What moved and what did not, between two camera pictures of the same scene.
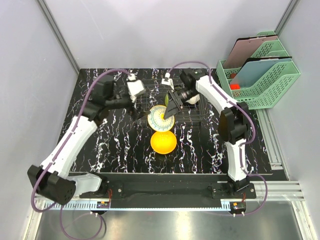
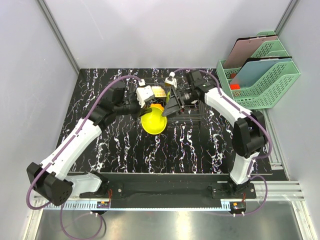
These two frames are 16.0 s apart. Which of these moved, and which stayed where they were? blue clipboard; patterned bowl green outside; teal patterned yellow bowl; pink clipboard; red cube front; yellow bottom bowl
Moved: yellow bottom bowl; teal patterned yellow bowl
Stayed: red cube front; patterned bowl green outside; pink clipboard; blue clipboard
